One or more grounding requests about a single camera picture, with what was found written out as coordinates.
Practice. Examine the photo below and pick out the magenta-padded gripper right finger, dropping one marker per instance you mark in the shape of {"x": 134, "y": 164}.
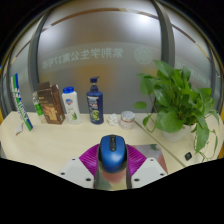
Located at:
{"x": 136, "y": 160}

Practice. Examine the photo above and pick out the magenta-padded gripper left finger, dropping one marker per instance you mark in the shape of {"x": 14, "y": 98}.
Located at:
{"x": 89, "y": 158}

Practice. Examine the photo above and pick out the blue and black computer mouse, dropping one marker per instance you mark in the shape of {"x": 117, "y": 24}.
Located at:
{"x": 112, "y": 152}

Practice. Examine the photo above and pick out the floral print mouse pad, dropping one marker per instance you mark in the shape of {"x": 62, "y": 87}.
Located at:
{"x": 154, "y": 154}

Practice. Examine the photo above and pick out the small black square object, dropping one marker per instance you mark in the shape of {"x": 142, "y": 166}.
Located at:
{"x": 188, "y": 156}

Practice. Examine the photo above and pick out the dark blue pump bottle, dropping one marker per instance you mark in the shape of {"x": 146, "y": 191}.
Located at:
{"x": 95, "y": 105}

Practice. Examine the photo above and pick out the white bottle with blue cap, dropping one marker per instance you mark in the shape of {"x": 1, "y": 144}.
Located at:
{"x": 71, "y": 106}

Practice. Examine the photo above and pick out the brown cardboard snack box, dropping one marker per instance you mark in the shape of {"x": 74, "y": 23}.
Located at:
{"x": 51, "y": 105}

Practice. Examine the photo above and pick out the clear bottle with green label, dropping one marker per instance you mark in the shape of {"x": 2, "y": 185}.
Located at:
{"x": 38, "y": 108}

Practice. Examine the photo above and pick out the green plant in white pot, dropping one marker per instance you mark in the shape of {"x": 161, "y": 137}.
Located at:
{"x": 175, "y": 100}

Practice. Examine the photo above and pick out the white green shuttlecock tube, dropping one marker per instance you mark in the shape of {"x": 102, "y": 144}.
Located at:
{"x": 20, "y": 101}

